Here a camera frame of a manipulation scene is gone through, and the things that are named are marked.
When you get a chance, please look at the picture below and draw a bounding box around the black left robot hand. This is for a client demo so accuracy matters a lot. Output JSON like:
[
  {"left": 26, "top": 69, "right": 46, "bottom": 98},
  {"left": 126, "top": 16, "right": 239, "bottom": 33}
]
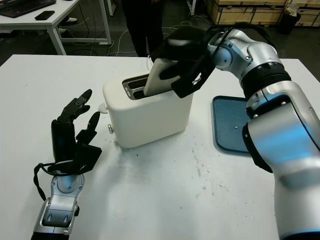
[{"left": 51, "top": 88, "right": 101, "bottom": 162}]

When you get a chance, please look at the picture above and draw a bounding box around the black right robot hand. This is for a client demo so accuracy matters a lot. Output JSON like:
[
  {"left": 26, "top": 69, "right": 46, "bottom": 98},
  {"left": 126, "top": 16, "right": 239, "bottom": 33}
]
[{"left": 149, "top": 25, "right": 214, "bottom": 81}]

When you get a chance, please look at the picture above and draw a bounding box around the pale bread slice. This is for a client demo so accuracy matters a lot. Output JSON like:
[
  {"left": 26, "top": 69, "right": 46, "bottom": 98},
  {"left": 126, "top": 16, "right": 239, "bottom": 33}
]
[{"left": 143, "top": 57, "right": 180, "bottom": 97}]

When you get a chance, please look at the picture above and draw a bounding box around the cream white two-slot toaster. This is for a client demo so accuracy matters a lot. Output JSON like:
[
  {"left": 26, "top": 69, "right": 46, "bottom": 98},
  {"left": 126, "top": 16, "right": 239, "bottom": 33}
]
[{"left": 102, "top": 72, "right": 194, "bottom": 149}]

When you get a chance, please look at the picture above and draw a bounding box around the blue plastic tray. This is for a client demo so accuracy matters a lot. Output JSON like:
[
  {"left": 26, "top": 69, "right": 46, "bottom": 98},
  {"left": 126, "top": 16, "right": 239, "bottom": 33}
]
[{"left": 211, "top": 95, "right": 254, "bottom": 154}]

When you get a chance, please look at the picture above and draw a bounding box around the white table leg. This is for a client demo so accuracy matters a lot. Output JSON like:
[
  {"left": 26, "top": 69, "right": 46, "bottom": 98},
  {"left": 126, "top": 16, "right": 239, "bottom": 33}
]
[
  {"left": 106, "top": 0, "right": 119, "bottom": 17},
  {"left": 185, "top": 0, "right": 198, "bottom": 17}
]

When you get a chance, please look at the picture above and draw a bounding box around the person in black trousers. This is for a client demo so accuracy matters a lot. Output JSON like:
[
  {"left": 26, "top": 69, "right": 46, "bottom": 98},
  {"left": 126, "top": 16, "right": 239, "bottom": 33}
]
[{"left": 122, "top": 0, "right": 166, "bottom": 58}]

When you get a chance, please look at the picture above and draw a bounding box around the large wooden crate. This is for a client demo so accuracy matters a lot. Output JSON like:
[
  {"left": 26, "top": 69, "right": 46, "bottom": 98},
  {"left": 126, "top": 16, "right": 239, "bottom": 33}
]
[{"left": 204, "top": 0, "right": 288, "bottom": 26}]

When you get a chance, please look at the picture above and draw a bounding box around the black waste bin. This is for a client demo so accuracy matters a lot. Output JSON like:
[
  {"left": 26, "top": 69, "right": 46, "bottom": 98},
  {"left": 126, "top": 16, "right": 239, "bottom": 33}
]
[{"left": 278, "top": 11, "right": 302, "bottom": 36}]

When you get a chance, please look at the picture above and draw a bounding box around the white office desk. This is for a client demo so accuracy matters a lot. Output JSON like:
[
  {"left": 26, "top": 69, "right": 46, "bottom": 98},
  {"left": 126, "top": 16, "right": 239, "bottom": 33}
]
[{"left": 0, "top": 0, "right": 112, "bottom": 56}]

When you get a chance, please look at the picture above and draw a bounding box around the black smartphone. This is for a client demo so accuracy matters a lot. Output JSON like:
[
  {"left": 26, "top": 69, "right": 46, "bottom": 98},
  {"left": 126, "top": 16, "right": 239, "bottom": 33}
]
[{"left": 34, "top": 10, "right": 56, "bottom": 21}]

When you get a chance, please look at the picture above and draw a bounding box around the wooden crate behind bin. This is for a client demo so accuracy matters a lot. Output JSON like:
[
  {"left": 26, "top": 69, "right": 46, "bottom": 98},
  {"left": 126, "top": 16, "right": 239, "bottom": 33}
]
[{"left": 287, "top": 0, "right": 320, "bottom": 27}]

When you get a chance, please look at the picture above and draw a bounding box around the black laptop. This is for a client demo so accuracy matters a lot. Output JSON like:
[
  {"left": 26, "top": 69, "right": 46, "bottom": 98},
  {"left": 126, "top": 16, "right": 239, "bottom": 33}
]
[{"left": 0, "top": 0, "right": 57, "bottom": 19}]

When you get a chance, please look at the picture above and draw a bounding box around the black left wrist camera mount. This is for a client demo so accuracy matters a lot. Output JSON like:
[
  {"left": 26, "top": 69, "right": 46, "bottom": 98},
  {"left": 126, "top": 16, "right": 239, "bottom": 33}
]
[{"left": 74, "top": 143, "right": 103, "bottom": 175}]

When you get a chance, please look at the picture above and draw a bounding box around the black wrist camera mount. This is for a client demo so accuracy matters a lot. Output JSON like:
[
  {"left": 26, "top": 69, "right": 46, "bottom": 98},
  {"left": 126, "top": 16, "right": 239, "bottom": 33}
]
[
  {"left": 170, "top": 58, "right": 216, "bottom": 99},
  {"left": 74, "top": 143, "right": 103, "bottom": 175}
]

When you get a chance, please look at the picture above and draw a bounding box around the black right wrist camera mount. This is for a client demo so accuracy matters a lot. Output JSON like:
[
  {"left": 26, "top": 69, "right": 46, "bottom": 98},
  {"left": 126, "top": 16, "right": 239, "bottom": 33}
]
[{"left": 170, "top": 58, "right": 216, "bottom": 99}]

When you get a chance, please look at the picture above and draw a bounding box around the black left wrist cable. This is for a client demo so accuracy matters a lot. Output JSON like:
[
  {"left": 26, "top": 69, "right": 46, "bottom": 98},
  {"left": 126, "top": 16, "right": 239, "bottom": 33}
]
[{"left": 33, "top": 162, "right": 86, "bottom": 201}]

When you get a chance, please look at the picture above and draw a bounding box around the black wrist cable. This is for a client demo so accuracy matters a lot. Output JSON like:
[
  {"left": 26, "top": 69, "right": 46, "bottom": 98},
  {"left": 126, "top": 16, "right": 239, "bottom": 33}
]
[
  {"left": 33, "top": 162, "right": 86, "bottom": 201},
  {"left": 206, "top": 21, "right": 273, "bottom": 76}
]

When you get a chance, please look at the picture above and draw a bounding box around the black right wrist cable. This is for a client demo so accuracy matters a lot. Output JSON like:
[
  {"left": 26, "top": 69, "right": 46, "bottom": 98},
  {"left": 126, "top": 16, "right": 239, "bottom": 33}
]
[{"left": 206, "top": 21, "right": 273, "bottom": 76}]

